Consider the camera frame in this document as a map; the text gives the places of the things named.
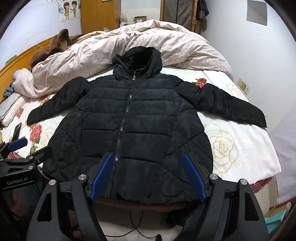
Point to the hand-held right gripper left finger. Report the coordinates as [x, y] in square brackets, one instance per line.
[104, 176]

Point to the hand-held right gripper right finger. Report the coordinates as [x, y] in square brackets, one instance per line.
[194, 176]

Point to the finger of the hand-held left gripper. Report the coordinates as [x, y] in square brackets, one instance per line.
[40, 153]
[18, 143]

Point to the black hooded puffer jacket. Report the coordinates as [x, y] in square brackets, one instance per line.
[138, 115]

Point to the grey blue crumpled clothes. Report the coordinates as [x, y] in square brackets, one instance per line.
[9, 89]

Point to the black phone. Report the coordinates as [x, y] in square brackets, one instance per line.
[17, 131]

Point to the person's left leg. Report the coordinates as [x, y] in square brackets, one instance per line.
[26, 199]

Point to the white pillow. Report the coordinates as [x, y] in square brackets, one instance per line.
[9, 111]

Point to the white floral bed blanket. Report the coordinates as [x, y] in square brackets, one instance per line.
[231, 141]

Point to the red patterned bed sheet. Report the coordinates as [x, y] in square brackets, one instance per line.
[261, 184]

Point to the wooden headboard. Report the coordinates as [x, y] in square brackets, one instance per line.
[13, 67]

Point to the teal box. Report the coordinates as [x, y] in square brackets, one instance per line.
[277, 213]

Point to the brown plush toy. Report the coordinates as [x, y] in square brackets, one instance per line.
[46, 53]

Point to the pale pink duvet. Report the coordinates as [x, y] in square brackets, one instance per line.
[92, 46]

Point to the wooden wardrobe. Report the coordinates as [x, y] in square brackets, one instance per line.
[101, 14]

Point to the cardboard box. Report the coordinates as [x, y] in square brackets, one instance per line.
[140, 19]

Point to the grey fabric wardrobe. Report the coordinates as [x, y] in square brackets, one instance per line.
[178, 10]

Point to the hanging bags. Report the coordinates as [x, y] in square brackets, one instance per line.
[202, 9]

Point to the wall socket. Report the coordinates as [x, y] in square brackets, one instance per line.
[241, 83]
[247, 90]

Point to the cartoon wall poster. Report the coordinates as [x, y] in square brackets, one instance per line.
[69, 10]

